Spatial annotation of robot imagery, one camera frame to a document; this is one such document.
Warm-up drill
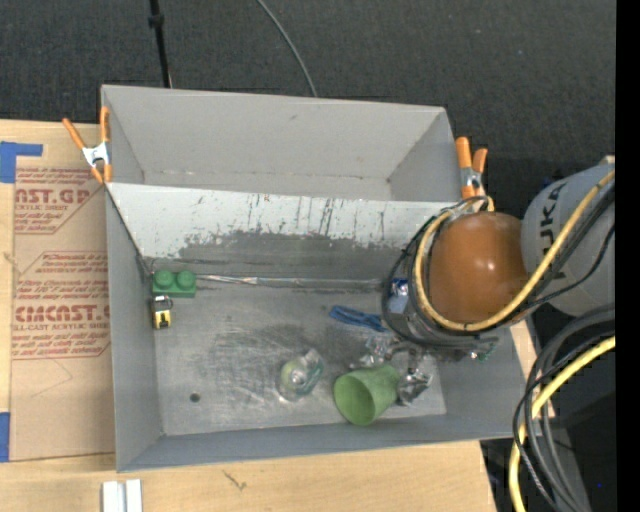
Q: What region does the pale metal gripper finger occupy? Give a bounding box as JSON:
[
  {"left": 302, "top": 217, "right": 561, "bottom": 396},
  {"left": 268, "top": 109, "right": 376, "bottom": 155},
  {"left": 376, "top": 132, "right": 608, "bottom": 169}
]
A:
[
  {"left": 356, "top": 333, "right": 402, "bottom": 369},
  {"left": 396, "top": 349, "right": 434, "bottom": 407}
]

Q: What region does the blue flat tool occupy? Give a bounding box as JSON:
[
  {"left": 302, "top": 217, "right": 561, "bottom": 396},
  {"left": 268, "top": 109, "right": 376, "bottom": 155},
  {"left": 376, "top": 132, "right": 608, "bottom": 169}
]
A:
[{"left": 328, "top": 304, "right": 389, "bottom": 334}]

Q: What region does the green cup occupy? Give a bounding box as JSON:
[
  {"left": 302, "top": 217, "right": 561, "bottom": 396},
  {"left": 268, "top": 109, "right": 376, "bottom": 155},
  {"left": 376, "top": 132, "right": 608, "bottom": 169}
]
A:
[{"left": 331, "top": 363, "right": 402, "bottom": 428}]

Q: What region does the clear glass thing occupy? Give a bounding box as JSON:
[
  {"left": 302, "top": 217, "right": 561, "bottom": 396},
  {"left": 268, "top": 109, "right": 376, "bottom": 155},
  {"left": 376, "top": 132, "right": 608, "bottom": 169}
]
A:
[{"left": 274, "top": 347, "right": 327, "bottom": 403}]

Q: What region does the grey metal bin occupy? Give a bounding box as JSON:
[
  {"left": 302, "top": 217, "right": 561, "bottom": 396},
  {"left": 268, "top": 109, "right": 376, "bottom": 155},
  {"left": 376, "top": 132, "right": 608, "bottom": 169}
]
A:
[{"left": 99, "top": 83, "right": 519, "bottom": 474}]

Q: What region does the green toy brick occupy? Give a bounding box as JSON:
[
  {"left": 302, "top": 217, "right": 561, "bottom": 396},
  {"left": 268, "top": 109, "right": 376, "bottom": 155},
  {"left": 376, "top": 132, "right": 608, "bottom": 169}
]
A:
[{"left": 151, "top": 269, "right": 198, "bottom": 300}]

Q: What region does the small yellow and black tool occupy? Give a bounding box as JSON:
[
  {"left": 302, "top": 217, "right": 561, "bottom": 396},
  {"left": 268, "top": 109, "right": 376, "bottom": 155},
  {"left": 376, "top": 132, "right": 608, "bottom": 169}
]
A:
[{"left": 149, "top": 294, "right": 175, "bottom": 331}]

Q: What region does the brown cardboard board red print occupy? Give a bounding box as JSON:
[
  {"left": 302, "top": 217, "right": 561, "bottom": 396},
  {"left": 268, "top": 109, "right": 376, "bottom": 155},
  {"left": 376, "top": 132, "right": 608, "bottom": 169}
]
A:
[{"left": 0, "top": 118, "right": 117, "bottom": 464}]

